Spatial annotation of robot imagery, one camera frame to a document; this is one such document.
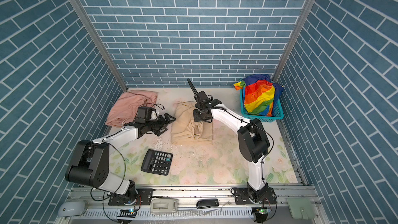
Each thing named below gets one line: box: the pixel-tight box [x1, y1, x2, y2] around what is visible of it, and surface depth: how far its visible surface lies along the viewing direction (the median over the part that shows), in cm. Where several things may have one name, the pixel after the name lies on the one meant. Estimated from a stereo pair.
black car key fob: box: [196, 198, 219, 209], surface depth 70 cm
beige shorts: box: [170, 101, 213, 145], surface depth 95 cm
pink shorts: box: [105, 89, 159, 128], surface depth 107 cm
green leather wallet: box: [286, 197, 316, 220], surface depth 72 cm
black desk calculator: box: [140, 148, 174, 176], surface depth 84 cm
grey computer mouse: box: [57, 200, 90, 218], surface depth 67 cm
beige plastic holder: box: [150, 198, 179, 214], surface depth 70 cm
